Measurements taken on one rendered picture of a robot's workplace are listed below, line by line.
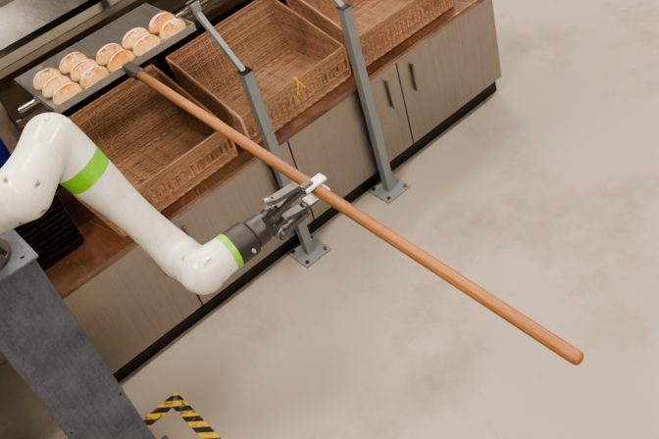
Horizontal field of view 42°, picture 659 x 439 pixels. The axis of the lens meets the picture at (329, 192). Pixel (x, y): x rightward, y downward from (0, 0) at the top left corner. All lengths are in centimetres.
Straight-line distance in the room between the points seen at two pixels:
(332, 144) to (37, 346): 161
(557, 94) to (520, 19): 72
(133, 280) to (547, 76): 225
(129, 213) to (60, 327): 55
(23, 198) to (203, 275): 44
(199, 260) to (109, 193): 25
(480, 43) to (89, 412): 238
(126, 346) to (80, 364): 87
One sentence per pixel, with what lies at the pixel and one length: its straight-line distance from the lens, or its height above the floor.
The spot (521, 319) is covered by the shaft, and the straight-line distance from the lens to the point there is 173.
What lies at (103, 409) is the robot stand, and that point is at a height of 59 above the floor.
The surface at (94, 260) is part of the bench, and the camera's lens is 319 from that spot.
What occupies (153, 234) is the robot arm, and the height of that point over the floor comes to 128.
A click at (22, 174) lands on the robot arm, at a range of 183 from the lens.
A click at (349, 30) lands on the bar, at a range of 334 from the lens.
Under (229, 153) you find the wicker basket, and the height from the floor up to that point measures 62.
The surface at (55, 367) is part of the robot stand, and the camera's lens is 253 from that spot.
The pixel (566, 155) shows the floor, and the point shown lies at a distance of 390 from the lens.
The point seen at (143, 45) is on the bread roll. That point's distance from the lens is 293.
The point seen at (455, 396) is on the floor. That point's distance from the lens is 310.
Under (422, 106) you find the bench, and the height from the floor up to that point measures 26.
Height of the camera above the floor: 256
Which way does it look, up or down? 40 degrees down
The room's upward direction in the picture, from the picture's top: 18 degrees counter-clockwise
